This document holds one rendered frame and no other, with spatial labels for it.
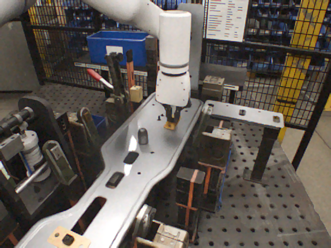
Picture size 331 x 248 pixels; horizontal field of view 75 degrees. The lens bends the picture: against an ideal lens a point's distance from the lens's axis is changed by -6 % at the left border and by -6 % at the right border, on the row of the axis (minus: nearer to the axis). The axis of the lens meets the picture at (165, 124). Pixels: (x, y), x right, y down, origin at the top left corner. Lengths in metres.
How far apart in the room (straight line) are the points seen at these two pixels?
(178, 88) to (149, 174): 0.26
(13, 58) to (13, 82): 0.35
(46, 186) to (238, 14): 1.01
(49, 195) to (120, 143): 0.23
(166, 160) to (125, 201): 0.16
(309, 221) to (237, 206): 0.26
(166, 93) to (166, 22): 0.21
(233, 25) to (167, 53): 0.60
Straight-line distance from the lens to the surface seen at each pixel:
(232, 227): 0.88
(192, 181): 0.60
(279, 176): 1.11
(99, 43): 1.23
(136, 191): 0.56
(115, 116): 0.84
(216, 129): 0.68
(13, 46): 3.21
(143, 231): 0.43
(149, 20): 0.71
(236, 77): 1.10
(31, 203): 0.67
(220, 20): 1.18
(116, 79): 0.77
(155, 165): 0.62
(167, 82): 0.68
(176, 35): 0.62
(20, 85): 3.43
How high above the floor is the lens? 1.43
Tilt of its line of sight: 34 degrees down
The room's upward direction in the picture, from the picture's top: straight up
